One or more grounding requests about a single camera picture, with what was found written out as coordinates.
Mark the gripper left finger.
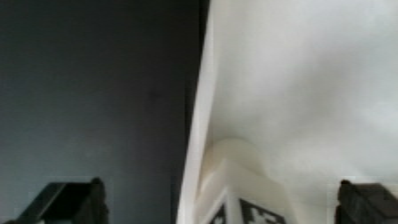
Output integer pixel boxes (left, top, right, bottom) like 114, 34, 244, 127
16, 178, 110, 224

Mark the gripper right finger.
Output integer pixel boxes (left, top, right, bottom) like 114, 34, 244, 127
334, 180, 398, 224

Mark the white leg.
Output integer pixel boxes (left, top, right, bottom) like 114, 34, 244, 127
194, 139, 297, 224

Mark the white square table top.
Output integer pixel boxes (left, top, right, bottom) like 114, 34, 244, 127
176, 0, 398, 224

